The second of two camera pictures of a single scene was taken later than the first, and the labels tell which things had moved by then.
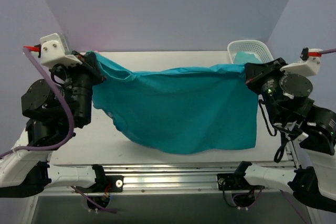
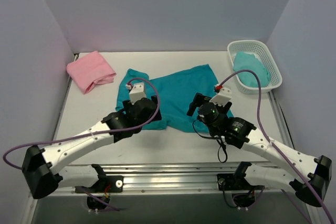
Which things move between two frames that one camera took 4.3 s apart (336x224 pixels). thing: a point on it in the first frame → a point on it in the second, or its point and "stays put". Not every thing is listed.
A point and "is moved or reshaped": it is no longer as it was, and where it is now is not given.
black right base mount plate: [235, 181] stays put
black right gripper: [256, 73] → [197, 100]
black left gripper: [89, 64] → [156, 114]
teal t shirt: [179, 111] is moved or reshaped
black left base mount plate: [104, 183] stays put
